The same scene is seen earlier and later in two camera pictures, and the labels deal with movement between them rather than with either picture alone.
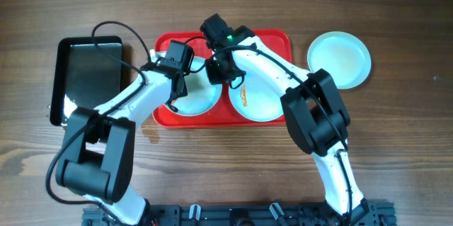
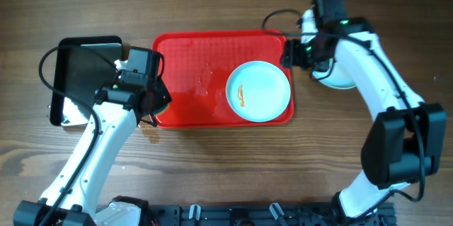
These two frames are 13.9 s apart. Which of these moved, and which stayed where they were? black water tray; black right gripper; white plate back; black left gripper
Moved: white plate back; black left gripper; black right gripper
Stayed: black water tray
